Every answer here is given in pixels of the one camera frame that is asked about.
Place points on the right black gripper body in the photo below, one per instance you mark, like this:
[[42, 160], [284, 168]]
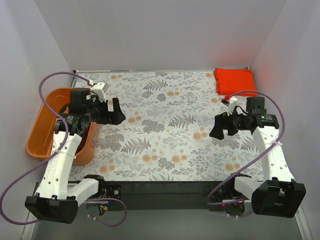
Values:
[[228, 123]]

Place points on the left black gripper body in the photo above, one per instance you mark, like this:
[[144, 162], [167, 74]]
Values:
[[110, 113]]

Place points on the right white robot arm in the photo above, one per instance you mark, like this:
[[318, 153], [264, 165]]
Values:
[[279, 195]]

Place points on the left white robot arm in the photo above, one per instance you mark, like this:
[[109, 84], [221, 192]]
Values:
[[53, 200]]

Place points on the folded orange t shirt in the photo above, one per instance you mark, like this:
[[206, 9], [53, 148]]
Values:
[[229, 81]]

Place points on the floral table mat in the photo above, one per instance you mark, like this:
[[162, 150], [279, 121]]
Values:
[[165, 136]]

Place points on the orange plastic basket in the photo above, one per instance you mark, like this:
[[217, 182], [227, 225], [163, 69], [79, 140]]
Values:
[[40, 141]]

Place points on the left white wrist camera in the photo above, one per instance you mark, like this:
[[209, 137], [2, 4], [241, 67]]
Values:
[[100, 90]]

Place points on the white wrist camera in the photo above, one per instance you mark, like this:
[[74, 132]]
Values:
[[232, 103], [100, 90]]

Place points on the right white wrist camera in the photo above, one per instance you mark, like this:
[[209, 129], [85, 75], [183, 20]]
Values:
[[232, 103]]

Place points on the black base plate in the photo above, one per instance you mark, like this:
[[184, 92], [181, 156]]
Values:
[[160, 195]]

